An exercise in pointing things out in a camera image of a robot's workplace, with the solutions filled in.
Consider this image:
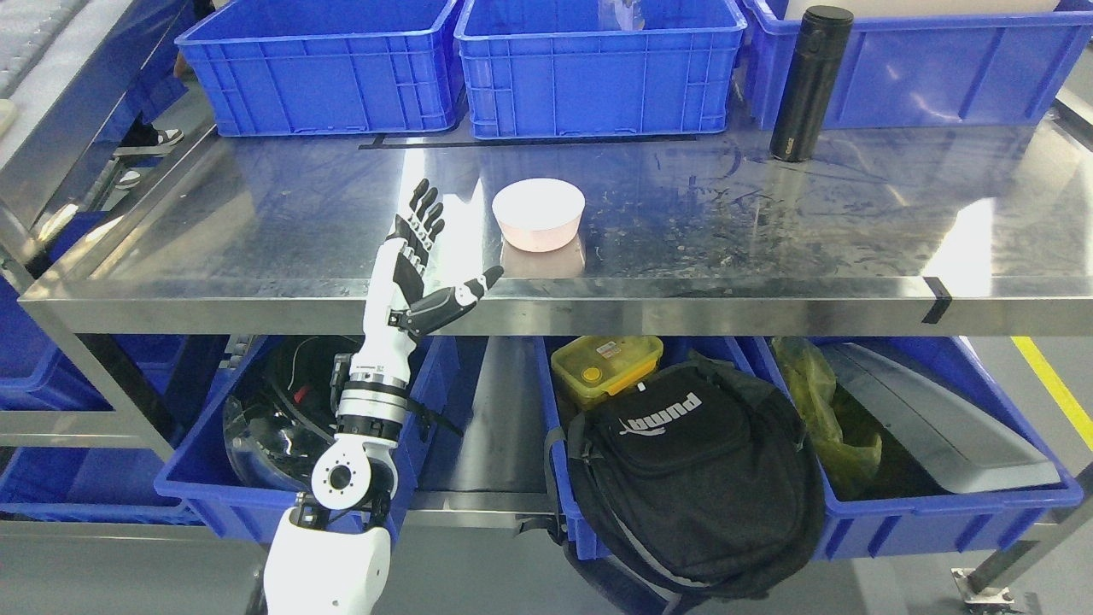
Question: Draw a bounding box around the black puma backpack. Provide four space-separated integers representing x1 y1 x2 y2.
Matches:
547 353 825 614

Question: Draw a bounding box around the pink ikea bowl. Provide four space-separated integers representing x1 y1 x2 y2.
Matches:
491 178 587 253

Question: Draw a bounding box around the black helmet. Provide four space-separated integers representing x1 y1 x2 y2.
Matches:
222 335 364 493

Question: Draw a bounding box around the black tape strip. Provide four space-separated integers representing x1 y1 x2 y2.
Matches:
921 276 953 326

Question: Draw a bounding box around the blue bin top left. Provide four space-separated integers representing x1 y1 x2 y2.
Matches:
176 1 462 137

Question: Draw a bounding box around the blue bin lower right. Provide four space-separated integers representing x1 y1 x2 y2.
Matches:
739 335 1084 561

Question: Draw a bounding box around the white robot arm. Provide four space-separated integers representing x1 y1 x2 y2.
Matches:
263 350 411 614

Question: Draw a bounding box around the yellow-green plastic bag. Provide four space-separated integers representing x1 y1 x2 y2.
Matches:
769 338 885 500

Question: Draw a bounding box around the yellow lunch box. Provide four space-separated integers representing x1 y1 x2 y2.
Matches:
550 336 665 410

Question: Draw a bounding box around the blue bin top right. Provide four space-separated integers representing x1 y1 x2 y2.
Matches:
740 1 1092 130

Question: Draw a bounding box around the grey plastic panel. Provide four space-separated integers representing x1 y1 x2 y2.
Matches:
820 343 1061 495

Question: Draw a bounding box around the blue bin top middle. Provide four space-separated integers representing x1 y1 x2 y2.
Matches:
454 1 748 140

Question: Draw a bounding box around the black thermos bottle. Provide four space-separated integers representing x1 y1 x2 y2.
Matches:
769 5 855 163

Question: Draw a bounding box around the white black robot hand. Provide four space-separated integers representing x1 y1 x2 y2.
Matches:
350 179 505 383

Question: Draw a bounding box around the steel table frame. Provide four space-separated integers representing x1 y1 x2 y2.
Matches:
0 111 1093 615

